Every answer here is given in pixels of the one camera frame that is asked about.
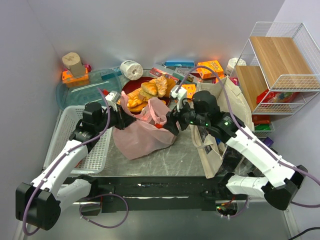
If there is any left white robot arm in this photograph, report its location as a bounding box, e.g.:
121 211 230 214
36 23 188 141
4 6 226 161
15 102 136 231

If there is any red candy bag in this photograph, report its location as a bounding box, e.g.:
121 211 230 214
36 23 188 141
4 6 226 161
256 89 300 104

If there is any red toothpaste box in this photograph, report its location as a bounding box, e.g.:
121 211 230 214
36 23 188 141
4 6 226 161
149 67 180 82

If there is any beige canvas tote bag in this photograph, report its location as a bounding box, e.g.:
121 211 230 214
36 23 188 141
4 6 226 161
190 77 254 179

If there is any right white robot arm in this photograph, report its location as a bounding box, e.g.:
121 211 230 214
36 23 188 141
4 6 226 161
163 88 307 211

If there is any purple box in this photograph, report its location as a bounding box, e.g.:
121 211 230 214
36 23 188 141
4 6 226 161
262 137 274 149

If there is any croissant bread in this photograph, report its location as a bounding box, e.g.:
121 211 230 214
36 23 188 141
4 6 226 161
141 82 158 96

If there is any orange box under roll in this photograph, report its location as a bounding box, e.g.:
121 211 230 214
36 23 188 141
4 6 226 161
62 67 90 88

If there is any white RIO box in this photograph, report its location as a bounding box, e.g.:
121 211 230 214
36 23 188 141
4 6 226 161
172 67 198 83

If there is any red snack packet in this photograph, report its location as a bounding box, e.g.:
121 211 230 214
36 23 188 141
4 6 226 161
251 114 271 126

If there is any white paper cup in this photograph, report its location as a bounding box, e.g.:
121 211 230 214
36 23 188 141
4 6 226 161
224 57 247 76

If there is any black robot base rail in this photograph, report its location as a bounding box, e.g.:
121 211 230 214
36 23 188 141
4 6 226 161
83 176 246 213

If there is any white wire shelf rack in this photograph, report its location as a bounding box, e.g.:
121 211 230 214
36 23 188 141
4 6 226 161
230 21 320 139

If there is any white toilet paper roll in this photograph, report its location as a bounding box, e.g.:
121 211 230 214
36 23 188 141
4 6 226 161
119 60 144 81

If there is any small orange box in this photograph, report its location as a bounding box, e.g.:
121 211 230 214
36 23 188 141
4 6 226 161
182 84 196 99

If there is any white perforated plastic basket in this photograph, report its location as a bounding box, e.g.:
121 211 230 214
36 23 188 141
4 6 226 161
43 105 112 175

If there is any orange snack box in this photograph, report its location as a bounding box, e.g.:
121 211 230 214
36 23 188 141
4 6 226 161
196 60 225 79

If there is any blue flat box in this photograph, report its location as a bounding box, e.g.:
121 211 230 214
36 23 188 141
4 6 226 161
164 60 195 68

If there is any brown toilet paper roll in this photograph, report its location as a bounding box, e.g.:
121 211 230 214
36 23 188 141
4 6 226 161
62 52 86 77

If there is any teal plastic tray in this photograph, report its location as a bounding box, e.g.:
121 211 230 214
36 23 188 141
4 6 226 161
56 68 122 110

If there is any twisted orange bread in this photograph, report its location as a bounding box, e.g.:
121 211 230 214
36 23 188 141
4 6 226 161
127 87 147 109

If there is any red round plate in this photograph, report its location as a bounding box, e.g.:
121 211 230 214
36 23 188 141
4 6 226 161
122 76 171 115

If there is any pink plastic grocery bag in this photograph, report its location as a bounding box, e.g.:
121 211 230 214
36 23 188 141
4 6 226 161
112 92 176 160

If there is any green snack packet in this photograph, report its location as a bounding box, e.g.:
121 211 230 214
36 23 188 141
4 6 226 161
254 124 271 132

